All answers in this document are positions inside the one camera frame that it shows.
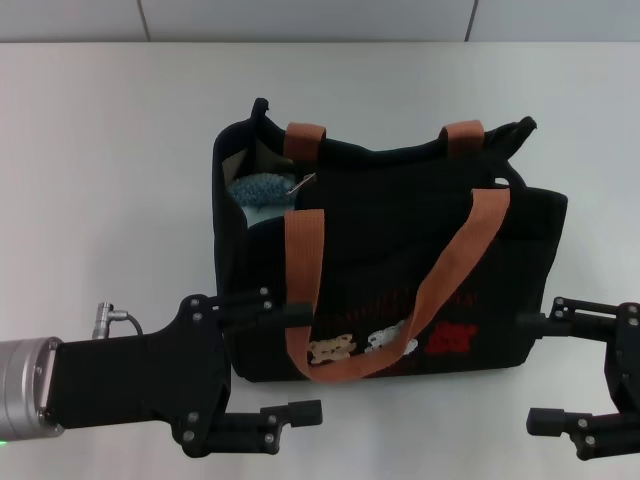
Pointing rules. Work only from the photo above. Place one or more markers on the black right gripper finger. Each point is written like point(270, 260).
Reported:
point(575, 320)
point(575, 427)

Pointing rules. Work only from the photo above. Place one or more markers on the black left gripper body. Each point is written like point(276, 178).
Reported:
point(140, 380)

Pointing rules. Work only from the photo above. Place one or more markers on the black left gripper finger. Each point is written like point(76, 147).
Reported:
point(260, 425)
point(250, 302)

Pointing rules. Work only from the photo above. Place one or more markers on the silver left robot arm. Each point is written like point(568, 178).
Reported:
point(22, 390)

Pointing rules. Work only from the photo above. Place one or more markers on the blue knitted cloth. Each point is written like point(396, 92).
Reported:
point(262, 192)

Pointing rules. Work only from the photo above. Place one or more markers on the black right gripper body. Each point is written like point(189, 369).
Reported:
point(627, 350)

